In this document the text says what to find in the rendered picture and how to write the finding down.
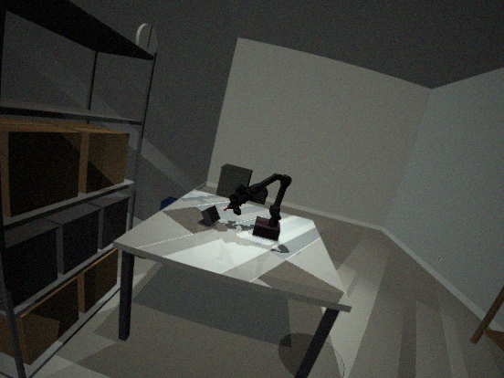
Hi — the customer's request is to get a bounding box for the grey sloped panel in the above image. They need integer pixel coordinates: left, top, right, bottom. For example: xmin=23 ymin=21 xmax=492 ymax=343
xmin=198 ymin=205 xmax=220 ymax=227

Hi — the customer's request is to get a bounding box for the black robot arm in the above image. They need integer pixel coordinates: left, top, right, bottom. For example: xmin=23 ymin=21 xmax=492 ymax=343
xmin=229 ymin=173 xmax=292 ymax=228

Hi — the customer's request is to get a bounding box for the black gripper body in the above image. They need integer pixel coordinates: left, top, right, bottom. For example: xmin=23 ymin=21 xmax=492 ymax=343
xmin=232 ymin=191 xmax=246 ymax=215

